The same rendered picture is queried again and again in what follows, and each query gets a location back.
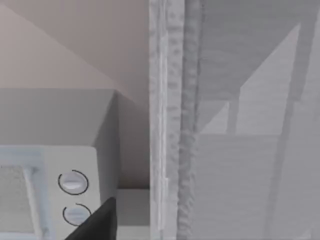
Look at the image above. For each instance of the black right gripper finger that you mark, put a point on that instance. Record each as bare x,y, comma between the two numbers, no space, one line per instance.
102,222

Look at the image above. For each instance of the small microwave knob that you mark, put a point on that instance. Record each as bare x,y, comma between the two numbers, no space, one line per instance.
75,214

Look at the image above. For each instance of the large microwave knob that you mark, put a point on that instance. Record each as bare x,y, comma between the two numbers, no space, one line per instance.
72,182

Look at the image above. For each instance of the microwave door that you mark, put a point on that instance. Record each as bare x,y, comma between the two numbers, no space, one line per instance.
17,195

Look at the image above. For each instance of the pale microwave oven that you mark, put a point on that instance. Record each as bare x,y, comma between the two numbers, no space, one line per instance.
75,125

